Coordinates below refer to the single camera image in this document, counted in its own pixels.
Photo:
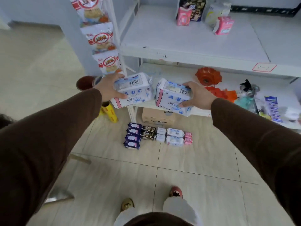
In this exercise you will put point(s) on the person's left hand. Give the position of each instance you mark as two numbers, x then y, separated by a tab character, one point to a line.
105	88

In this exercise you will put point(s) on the person's right hand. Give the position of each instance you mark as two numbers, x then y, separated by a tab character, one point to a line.
201	97

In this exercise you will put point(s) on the person's left thumb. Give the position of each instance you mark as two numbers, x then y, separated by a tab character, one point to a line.
120	94

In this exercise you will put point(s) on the person's right thumb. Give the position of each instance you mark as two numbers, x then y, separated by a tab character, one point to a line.
185	104

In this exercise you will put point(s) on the white blue pad packet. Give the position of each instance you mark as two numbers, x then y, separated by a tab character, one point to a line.
136	91
170	98
174	140
175	132

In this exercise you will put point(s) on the person's left forearm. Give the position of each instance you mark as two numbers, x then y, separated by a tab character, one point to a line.
47	143

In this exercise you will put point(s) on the person's right forearm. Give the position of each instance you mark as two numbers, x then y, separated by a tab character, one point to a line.
258	138

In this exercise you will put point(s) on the yellow wrap roll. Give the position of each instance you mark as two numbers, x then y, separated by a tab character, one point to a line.
110	112

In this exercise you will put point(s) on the small pink packet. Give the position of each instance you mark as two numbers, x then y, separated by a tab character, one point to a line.
188	141
188	135

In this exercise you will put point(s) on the cardboard box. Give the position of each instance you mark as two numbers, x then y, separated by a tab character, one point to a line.
156	116

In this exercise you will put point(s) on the orange plastic mould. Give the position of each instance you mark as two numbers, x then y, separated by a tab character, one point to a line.
231	96
208	76
216	92

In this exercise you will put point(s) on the red white snack bag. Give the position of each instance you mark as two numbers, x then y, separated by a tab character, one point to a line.
90	10
100	38
108	62

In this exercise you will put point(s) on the purple packet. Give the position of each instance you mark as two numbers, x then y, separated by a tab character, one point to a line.
133	131
131	145
135	126
132	138

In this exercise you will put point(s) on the small white packet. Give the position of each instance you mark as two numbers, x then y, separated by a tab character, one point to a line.
160	138
161	131

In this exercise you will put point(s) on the brown cup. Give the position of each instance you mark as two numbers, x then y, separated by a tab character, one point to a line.
85	83

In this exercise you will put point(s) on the dark snack packet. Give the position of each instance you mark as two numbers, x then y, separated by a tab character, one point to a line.
149	129
148	136

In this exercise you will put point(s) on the teal spray bottle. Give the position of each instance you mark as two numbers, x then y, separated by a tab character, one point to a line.
245	102

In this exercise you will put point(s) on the white shelf unit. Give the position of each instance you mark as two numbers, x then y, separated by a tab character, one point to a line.
188	39

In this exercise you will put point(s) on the pink pad packet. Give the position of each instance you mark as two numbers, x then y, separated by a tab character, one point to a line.
223	26
184	17

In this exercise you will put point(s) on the red bordered shelf label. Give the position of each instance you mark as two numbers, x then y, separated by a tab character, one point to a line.
264	67

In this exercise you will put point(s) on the blue white pack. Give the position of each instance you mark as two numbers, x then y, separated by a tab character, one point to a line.
273	109

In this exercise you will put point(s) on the red right shoe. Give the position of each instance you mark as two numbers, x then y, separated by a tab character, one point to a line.
176	192

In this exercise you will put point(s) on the white plastic pack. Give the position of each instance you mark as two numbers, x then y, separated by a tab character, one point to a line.
217	12

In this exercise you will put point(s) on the dark snack bag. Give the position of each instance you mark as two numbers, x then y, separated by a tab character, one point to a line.
197	7

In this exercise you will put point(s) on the person's right leg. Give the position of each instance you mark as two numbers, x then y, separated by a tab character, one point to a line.
180	208

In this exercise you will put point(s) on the person's leg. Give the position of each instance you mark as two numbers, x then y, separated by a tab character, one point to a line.
128	216
180	208

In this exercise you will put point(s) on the gold left shoe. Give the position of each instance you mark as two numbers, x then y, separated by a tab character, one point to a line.
127	204

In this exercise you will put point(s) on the person's left leg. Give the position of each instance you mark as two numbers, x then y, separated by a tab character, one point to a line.
128	216

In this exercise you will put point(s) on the black plastic crate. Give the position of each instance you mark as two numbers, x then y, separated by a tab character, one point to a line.
265	10

